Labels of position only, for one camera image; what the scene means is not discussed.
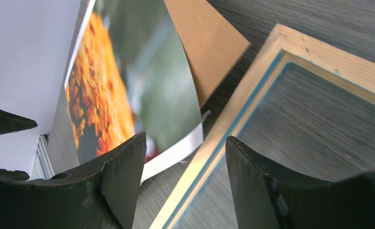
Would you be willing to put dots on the orange flower photo print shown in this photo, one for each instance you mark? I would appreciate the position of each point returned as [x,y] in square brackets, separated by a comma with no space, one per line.
[129,73]

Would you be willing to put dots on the clear acrylic sheet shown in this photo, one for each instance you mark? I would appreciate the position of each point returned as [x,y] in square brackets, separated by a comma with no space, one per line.
[314,127]

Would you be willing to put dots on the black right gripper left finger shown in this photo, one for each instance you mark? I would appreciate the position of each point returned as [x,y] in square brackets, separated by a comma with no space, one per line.
[99,194]

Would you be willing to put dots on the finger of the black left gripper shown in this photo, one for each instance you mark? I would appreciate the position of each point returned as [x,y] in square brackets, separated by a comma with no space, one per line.
[15,175]
[10,123]

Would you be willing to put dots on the light wooden picture frame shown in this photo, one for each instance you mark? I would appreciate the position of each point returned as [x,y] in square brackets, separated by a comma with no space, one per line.
[282,47]

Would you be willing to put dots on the brown backing board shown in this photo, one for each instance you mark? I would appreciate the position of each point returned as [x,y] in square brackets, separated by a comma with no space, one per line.
[212,45]

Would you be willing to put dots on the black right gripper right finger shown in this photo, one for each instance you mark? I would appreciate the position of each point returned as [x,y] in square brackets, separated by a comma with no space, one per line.
[268,195]

